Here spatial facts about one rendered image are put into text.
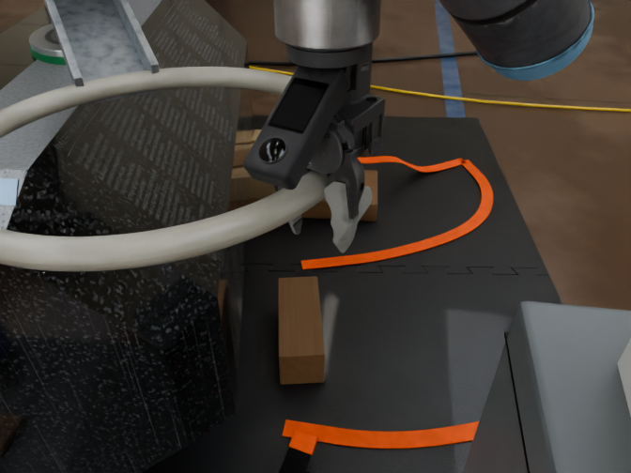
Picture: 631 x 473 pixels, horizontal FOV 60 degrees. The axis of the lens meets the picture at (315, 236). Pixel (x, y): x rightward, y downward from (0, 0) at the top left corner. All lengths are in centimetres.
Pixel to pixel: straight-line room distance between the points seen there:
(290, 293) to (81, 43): 90
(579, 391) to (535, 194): 188
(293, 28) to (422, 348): 129
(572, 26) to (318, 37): 20
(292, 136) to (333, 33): 9
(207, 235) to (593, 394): 37
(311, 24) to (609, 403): 41
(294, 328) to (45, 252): 107
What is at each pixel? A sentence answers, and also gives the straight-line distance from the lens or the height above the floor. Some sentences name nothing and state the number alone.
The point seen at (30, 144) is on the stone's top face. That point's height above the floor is 85.
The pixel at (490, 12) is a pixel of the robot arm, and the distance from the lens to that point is 43.
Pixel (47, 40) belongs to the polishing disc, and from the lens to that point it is 129.
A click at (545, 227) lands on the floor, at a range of 223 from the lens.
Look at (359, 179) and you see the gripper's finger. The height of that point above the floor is 99.
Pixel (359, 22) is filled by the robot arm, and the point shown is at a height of 112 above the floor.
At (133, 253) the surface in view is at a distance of 48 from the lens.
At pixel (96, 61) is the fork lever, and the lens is 98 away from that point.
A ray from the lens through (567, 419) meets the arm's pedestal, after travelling 54.
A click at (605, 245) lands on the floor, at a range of 223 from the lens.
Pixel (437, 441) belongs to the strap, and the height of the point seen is 2.
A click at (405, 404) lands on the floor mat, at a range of 152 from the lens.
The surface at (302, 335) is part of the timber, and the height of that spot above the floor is 13.
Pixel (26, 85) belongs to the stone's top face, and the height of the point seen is 85.
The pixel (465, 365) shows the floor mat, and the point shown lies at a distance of 164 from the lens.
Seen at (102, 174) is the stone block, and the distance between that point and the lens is 96.
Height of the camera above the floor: 126
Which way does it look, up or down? 39 degrees down
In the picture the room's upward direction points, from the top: straight up
